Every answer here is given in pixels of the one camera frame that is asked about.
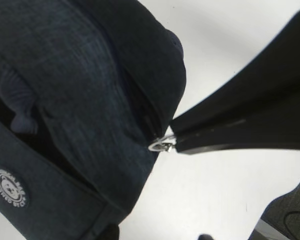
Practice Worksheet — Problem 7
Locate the dark navy fabric lunch bag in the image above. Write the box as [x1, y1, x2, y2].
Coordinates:
[0, 0, 186, 240]

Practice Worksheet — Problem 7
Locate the metal zipper pull ring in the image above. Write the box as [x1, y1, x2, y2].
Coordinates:
[148, 132, 177, 153]

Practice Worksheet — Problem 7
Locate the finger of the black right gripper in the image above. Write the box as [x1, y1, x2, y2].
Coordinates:
[175, 109, 300, 155]
[170, 11, 300, 132]

